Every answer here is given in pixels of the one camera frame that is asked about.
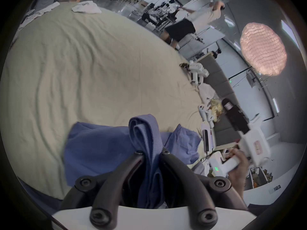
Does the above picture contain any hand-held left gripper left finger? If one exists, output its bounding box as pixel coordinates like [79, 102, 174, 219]
[60, 152, 145, 226]

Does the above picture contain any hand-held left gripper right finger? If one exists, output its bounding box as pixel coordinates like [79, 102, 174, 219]
[161, 150, 248, 227]

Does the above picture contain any blue shirt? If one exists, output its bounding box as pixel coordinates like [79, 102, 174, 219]
[63, 114, 202, 209]

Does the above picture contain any person's right forearm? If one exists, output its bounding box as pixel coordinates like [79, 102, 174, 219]
[227, 173, 250, 210]

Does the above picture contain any spare hand-held gripper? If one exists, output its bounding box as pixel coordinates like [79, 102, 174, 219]
[189, 60, 209, 85]
[198, 104, 216, 129]

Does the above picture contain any white cloth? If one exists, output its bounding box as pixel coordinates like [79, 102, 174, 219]
[18, 1, 60, 31]
[71, 0, 102, 14]
[198, 82, 217, 103]

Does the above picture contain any pink round lamp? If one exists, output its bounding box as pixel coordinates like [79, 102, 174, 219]
[240, 22, 288, 76]

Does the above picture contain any grey padded headboard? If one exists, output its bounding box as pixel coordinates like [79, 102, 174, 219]
[201, 53, 241, 150]

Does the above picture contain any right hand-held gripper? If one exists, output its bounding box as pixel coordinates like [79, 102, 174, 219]
[209, 98, 271, 177]

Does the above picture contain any person's right hand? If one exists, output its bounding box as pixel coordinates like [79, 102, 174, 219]
[226, 148, 249, 177]

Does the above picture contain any yellow crumpled bag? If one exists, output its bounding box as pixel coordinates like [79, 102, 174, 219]
[208, 99, 226, 122]

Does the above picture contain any white flat device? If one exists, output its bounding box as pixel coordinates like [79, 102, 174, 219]
[200, 121, 215, 153]

